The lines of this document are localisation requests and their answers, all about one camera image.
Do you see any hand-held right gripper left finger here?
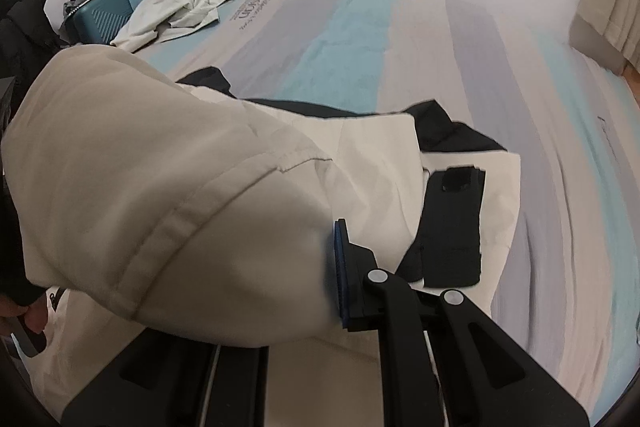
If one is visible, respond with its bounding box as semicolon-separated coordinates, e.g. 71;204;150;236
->
62;328;269;427

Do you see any person's left hand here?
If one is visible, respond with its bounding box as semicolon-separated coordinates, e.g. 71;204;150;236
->
0;299;49;339

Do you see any teal suitcase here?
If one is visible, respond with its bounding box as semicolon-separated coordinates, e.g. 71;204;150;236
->
65;0;152;46

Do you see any white crumpled jacket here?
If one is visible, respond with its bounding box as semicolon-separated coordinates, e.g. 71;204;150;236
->
111;0;236;54

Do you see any wooden headboard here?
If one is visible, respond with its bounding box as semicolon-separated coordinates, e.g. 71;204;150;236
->
621;61;640;108

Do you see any cream and black hooded jacket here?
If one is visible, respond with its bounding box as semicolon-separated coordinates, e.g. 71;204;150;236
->
0;44;522;427

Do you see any black backpack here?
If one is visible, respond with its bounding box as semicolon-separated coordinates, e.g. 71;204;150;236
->
0;0;67;108

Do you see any striped bed sheet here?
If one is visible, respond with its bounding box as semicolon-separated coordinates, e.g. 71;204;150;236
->
135;0;640;414

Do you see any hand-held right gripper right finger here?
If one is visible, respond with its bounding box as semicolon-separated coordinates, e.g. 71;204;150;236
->
331;218;593;427

